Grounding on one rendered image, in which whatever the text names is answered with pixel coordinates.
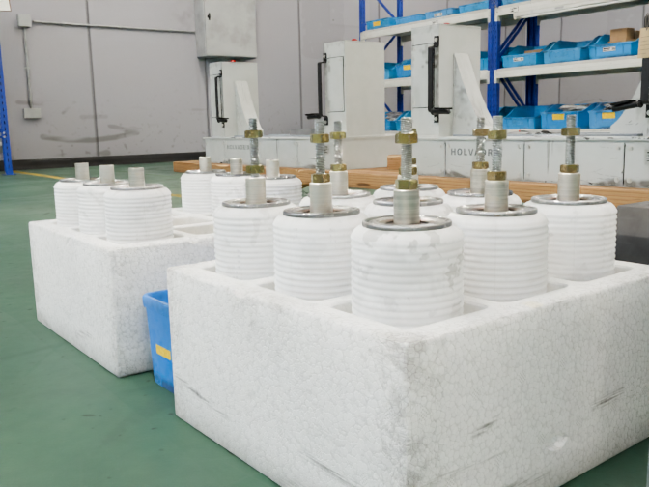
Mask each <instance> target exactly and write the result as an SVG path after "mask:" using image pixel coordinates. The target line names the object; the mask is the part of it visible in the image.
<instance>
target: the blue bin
mask: <svg viewBox="0 0 649 487"><path fill-rule="evenodd" d="M142 300H143V306H144V307H146V309H147V318H148V326H149V335H150V343H151V351H152V360H153V369H154V376H155V382H156V383H157V384H159V385H161V386H162V387H164V388H166V389H167V390H169V391H171V392H172V393H174V379H173V362H172V347H171V331H170V315H169V300H168V289H166V290H160V291H154V292H150V293H146V294H144V295H143V297H142Z"/></svg>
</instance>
